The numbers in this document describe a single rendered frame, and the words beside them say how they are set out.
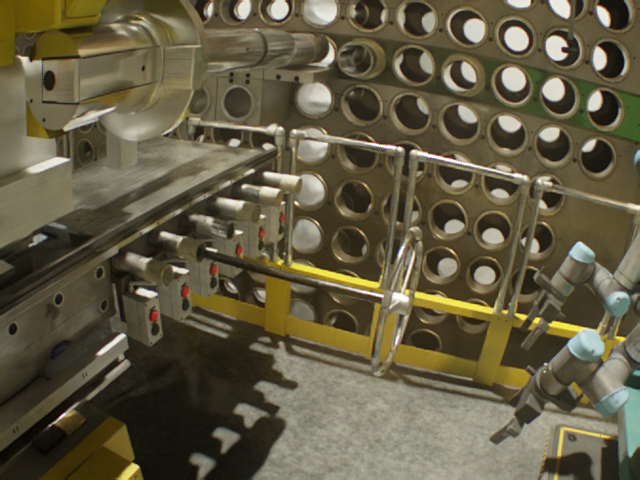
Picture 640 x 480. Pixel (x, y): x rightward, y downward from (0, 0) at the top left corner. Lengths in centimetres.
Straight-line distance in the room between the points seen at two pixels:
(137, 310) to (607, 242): 252
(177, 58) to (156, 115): 17
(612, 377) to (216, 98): 256
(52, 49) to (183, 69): 30
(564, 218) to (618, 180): 43
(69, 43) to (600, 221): 278
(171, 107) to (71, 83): 30
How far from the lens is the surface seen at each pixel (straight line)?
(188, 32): 116
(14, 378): 138
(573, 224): 308
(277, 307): 267
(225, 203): 187
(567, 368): 107
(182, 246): 157
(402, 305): 135
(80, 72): 100
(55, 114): 107
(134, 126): 128
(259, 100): 290
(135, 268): 148
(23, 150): 125
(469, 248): 315
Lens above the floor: 154
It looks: 23 degrees down
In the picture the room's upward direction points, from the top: 4 degrees clockwise
